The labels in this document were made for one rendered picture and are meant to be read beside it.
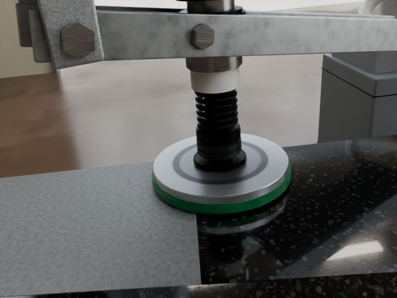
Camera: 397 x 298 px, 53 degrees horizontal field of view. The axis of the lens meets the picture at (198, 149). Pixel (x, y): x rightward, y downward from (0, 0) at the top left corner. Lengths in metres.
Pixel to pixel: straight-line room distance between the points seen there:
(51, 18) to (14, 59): 5.17
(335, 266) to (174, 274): 0.18
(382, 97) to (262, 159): 0.86
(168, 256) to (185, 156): 0.20
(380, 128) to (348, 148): 0.73
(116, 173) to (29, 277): 0.24
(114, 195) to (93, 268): 0.16
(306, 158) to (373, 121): 0.77
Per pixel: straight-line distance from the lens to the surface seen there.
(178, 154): 0.65
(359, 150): 0.74
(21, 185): 0.73
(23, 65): 5.55
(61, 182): 0.70
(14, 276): 0.54
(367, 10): 1.01
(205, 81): 0.54
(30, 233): 0.60
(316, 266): 0.48
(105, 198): 0.63
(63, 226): 0.59
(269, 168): 0.60
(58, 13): 0.40
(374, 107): 1.42
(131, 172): 0.68
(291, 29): 0.56
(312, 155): 0.71
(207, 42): 0.48
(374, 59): 1.44
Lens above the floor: 1.19
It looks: 26 degrees down
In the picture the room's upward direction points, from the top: 5 degrees counter-clockwise
